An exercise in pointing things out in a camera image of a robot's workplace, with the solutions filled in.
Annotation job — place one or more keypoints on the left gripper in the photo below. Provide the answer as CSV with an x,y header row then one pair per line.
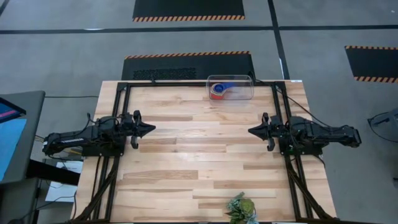
x,y
130,127

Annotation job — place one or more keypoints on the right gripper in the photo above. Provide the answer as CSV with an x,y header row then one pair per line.
x,y
278,130

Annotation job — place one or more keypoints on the red measuring cup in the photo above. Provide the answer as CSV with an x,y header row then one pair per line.
x,y
214,97

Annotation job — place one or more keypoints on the dark indigo measuring cup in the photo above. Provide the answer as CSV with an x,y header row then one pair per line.
x,y
218,88

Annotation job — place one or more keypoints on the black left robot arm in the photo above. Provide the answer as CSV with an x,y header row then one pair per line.
x,y
77,138

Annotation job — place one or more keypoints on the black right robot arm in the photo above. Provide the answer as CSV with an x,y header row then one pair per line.
x,y
326,135

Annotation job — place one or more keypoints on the clear plastic bin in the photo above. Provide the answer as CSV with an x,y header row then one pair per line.
x,y
245,91

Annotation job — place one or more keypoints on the black mat hazard-striped edge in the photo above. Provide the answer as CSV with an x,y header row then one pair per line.
x,y
217,67
186,7
373,62

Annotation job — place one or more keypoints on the artificial succulent plant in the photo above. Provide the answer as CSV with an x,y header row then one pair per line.
x,y
244,210

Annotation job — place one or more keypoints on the black desk support bar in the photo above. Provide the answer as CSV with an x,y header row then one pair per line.
x,y
56,174

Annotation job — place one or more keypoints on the white papers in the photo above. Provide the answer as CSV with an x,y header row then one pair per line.
x,y
59,193

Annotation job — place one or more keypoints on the blue-lit computer screen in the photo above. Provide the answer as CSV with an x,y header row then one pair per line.
x,y
11,140

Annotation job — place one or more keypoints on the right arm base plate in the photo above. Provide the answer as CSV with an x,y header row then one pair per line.
x,y
311,152

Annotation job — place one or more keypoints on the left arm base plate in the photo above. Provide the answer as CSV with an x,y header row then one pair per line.
x,y
93,153

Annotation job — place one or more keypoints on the black table frame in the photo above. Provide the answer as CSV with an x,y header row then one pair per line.
x,y
202,84

